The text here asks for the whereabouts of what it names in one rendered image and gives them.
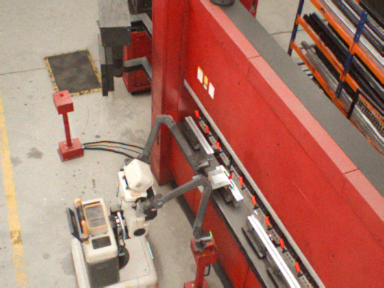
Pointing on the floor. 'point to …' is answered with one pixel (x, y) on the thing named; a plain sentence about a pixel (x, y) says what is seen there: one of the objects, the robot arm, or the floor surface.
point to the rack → (335, 57)
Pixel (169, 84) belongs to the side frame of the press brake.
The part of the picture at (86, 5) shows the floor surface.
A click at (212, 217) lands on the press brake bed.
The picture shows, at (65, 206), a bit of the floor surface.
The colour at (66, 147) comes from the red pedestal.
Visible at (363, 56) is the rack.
